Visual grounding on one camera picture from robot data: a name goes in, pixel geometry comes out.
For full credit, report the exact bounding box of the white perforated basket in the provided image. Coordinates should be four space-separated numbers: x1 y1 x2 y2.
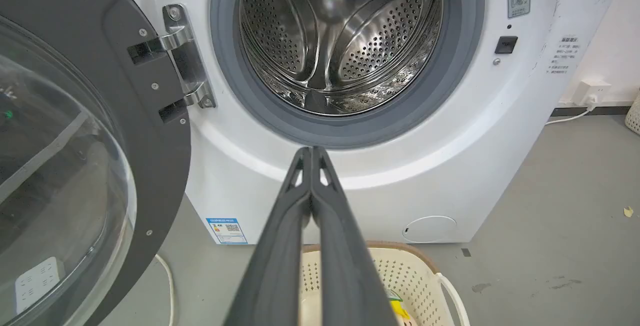
625 90 640 136

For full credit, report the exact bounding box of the white floor cable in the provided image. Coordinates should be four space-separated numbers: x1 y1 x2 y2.
154 254 175 326

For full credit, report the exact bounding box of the white power cable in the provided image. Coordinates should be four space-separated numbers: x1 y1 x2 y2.
545 102 599 126

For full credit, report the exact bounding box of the yellow plastic piece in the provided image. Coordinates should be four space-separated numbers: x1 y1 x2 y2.
390 300 414 324

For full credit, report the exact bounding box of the white power strip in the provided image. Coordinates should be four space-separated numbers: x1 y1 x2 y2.
14 257 67 315

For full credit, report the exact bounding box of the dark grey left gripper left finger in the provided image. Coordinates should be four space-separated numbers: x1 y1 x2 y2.
223 146 313 326

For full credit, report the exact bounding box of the white wall power socket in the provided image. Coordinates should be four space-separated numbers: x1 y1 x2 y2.
572 80 612 106

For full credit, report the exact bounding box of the chrome door hinge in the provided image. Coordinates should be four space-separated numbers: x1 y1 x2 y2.
161 4 217 110

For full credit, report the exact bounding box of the white front-load washing machine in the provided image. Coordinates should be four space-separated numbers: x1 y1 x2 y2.
104 0 629 245

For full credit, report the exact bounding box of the dark grey washer door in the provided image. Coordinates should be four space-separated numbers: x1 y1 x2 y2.
0 0 192 326

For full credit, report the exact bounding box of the cream perforated laundry basket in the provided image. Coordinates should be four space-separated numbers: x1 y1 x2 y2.
300 241 471 326

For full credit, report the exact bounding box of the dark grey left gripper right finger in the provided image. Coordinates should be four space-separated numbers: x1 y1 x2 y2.
311 146 399 326

